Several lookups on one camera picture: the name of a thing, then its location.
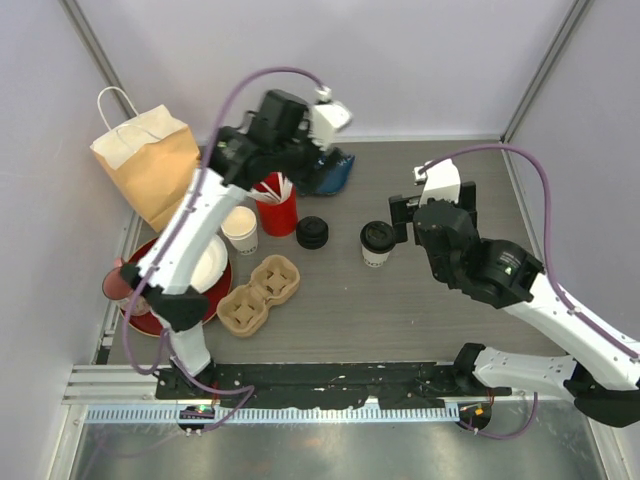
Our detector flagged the stack of white paper cups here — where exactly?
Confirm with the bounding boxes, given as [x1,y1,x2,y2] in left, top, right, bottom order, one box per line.
[221,206,258,255]

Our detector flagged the stack of black lids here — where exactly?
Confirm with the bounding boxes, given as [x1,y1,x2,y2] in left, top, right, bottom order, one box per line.
[296,216,329,250]

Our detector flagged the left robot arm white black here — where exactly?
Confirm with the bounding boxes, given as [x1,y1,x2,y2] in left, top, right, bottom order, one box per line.
[119,89,351,399]

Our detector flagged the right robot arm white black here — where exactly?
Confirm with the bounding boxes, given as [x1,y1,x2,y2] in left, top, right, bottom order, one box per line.
[389,182,639,428]

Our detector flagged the blue ceramic leaf dish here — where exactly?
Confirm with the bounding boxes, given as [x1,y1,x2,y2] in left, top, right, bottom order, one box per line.
[314,154,356,196]

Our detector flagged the red straw holder cup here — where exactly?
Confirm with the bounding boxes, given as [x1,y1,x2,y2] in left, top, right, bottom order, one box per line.
[255,173,298,237]

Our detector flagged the brown paper bag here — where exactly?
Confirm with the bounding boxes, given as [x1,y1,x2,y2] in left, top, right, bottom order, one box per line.
[90,104,200,232]

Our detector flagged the white paper plates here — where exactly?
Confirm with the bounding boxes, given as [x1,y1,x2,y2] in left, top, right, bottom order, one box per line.
[191,235,228,293]

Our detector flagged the red round tray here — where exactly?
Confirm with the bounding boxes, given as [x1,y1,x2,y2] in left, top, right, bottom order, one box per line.
[130,257,233,337]

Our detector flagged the brown pulp cup carrier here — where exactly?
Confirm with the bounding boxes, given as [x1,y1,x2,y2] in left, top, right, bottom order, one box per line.
[216,255,301,338]

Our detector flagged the pink mug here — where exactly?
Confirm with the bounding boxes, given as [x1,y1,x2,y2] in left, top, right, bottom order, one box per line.
[102,257,150,316]

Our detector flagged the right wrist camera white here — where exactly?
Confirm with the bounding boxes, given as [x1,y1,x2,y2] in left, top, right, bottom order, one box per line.
[413,158,461,206]

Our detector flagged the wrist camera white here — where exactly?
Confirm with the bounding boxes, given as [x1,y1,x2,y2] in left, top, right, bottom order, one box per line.
[413,158,461,206]
[309,86,353,152]

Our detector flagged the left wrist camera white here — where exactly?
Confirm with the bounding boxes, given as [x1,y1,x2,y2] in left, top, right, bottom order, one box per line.
[309,86,353,152]

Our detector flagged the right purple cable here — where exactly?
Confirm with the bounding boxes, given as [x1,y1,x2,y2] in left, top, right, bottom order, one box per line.
[422,145,640,440]

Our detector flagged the purple cable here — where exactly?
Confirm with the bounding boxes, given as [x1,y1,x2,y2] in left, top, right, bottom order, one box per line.
[123,66,326,436]
[422,145,640,440]

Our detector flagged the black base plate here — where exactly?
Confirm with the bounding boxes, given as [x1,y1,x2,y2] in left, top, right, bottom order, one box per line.
[154,360,511,409]

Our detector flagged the white slotted cable duct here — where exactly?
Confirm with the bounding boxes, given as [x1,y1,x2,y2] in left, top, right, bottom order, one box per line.
[85,403,459,427]

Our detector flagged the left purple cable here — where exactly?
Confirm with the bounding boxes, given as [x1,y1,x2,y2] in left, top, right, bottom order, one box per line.
[123,66,326,436]

